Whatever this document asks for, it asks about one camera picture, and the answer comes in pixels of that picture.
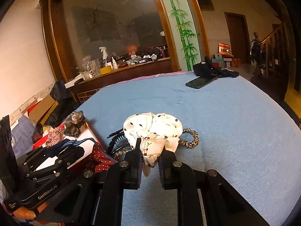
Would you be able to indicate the dark shopping bag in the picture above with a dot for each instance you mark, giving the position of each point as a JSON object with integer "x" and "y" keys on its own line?
{"x": 60, "y": 90}

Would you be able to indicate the teal white box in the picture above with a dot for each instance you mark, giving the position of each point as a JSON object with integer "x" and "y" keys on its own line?
{"x": 218, "y": 61}

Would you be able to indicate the blue plaid cloth with emblem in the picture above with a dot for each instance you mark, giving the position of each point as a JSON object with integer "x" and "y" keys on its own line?
{"x": 22, "y": 136}

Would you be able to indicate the wooden counter cabinet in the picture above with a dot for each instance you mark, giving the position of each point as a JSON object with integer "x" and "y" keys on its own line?
{"x": 131, "y": 75}

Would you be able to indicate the framed wall picture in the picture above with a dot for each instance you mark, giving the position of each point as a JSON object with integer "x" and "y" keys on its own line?
{"x": 205, "y": 3}

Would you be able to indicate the red plaid scrunchie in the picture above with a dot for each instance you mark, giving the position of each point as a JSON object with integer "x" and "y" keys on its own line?
{"x": 54, "y": 136}

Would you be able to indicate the grey black scrunchie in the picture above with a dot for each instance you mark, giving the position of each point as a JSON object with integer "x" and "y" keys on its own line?
{"x": 74, "y": 123}

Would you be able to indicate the pink cloth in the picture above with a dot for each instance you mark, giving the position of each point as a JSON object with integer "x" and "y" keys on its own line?
{"x": 150, "y": 76}

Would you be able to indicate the wooden staircase railing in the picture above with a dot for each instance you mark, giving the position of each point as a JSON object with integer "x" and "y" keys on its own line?
{"x": 274, "y": 47}

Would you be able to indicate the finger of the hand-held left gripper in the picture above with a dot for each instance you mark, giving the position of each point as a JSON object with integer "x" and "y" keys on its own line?
{"x": 70, "y": 154}
{"x": 61, "y": 167}

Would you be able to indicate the white polka dot scrunchie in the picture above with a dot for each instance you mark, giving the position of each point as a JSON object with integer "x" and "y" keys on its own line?
{"x": 152, "y": 131}

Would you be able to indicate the red polka dot scrunchie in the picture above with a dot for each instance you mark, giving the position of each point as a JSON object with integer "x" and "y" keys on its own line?
{"x": 102, "y": 157}

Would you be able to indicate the cardboard box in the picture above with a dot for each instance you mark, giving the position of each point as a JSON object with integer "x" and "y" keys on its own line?
{"x": 41, "y": 109}

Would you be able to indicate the black hair claw clip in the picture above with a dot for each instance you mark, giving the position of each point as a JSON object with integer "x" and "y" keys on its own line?
{"x": 116, "y": 136}

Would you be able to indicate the red and white box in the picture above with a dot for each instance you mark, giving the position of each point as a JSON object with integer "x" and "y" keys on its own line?
{"x": 77, "y": 137}

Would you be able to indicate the dark hanging jacket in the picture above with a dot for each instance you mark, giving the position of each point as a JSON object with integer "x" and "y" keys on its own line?
{"x": 256, "y": 51}

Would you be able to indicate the brown wooden door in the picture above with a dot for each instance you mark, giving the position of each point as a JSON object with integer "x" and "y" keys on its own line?
{"x": 237, "y": 40}

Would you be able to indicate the black gloves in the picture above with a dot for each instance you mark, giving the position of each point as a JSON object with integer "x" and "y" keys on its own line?
{"x": 227, "y": 73}

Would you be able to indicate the glass mug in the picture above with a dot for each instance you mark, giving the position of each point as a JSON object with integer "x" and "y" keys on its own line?
{"x": 94, "y": 68}

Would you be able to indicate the yellow box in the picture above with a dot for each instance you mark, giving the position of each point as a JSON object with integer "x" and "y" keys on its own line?
{"x": 105, "y": 70}

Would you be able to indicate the black plastic bag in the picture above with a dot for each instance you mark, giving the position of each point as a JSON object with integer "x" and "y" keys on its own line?
{"x": 62, "y": 113}

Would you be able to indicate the blue tablecloth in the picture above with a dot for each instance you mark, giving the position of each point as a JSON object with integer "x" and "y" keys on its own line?
{"x": 223, "y": 134}

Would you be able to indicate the small white bottle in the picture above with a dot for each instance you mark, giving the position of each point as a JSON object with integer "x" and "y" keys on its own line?
{"x": 114, "y": 64}

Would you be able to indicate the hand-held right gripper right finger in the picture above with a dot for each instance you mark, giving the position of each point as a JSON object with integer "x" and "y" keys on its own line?
{"x": 161, "y": 169}

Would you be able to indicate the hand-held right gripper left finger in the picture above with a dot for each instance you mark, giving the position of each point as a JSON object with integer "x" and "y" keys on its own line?
{"x": 139, "y": 160}

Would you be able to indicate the lit orange shrine box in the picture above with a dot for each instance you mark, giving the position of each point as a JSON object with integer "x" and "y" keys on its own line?
{"x": 225, "y": 49}

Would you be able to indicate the wooden framed etched glass panel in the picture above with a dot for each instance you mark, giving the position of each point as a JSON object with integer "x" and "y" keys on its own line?
{"x": 112, "y": 23}

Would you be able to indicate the black smartphone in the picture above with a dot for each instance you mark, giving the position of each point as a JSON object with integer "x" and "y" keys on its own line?
{"x": 201, "y": 82}

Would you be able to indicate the bamboo painted glass panel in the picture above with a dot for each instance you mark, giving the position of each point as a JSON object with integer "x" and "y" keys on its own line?
{"x": 182, "y": 28}

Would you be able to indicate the pile of assorted small items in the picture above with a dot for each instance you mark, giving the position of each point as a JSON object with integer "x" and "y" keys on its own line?
{"x": 143, "y": 56}

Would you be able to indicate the blue capped bottle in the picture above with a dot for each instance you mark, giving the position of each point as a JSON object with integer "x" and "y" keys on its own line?
{"x": 108, "y": 62}

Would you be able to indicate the white spray bottle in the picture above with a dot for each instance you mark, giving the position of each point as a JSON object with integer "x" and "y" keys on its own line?
{"x": 103, "y": 54}

